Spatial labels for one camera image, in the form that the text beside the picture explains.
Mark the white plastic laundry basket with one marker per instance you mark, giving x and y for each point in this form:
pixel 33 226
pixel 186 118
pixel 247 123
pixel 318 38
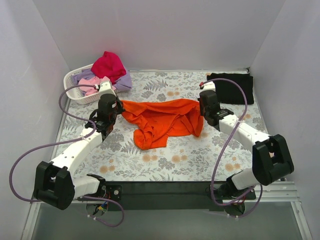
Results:
pixel 76 94

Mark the magenta t shirt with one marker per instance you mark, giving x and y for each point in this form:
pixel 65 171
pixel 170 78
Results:
pixel 109 65

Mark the orange t shirt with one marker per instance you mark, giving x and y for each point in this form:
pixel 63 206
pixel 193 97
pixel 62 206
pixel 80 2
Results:
pixel 157 121

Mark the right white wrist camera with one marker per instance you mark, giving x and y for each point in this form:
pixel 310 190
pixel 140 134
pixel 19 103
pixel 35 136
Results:
pixel 207 86

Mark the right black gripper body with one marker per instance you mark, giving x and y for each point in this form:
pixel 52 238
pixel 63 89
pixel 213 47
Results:
pixel 202 106

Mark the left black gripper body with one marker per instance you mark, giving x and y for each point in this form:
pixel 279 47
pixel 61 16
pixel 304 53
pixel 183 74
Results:
pixel 117 107

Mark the floral table mat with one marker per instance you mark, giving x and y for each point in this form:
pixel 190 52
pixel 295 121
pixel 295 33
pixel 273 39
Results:
pixel 186 158

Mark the lavender t shirt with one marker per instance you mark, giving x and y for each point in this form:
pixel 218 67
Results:
pixel 124 83

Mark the pink t shirt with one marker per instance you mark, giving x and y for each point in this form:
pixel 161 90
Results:
pixel 87 86

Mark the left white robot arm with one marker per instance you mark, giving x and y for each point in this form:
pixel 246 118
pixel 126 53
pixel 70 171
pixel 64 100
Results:
pixel 55 183

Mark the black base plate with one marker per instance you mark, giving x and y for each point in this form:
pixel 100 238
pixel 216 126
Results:
pixel 162 195

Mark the folded black t shirt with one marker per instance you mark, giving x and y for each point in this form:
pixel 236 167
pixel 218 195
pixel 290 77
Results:
pixel 229 93

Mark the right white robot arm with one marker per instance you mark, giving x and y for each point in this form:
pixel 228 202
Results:
pixel 271 158

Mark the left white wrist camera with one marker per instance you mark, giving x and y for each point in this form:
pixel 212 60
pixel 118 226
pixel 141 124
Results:
pixel 105 87

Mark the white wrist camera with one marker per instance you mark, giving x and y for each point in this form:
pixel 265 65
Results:
pixel 105 87
pixel 207 86

